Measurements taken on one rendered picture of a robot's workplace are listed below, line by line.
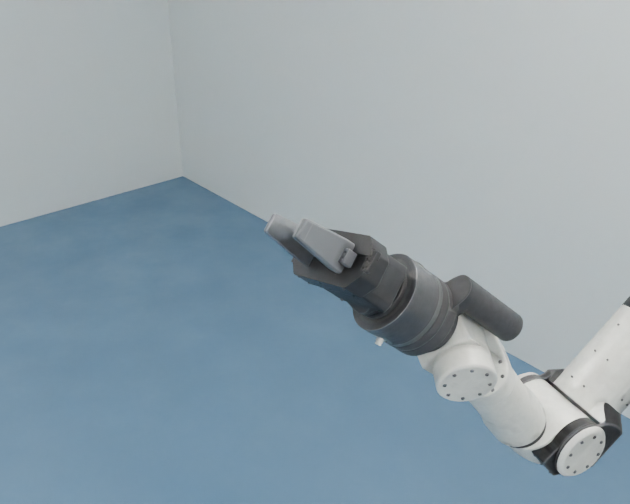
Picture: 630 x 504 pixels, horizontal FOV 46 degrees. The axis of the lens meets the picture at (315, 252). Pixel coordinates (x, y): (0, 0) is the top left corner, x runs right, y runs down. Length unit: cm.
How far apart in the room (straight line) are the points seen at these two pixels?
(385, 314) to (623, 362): 40
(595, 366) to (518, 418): 15
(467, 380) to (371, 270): 19
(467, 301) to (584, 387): 31
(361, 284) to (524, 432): 37
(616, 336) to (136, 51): 388
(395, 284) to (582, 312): 224
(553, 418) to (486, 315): 25
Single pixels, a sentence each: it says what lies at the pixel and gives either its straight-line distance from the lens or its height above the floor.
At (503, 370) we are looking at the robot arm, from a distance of 90.
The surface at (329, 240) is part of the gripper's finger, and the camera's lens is 68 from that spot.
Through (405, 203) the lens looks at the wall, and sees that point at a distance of 334.
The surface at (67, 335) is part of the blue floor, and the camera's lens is 341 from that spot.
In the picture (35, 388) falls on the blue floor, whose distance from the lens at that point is 313.
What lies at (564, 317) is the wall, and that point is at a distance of 299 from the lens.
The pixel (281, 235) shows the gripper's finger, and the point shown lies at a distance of 71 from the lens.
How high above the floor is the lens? 181
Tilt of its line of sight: 28 degrees down
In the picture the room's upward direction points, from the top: straight up
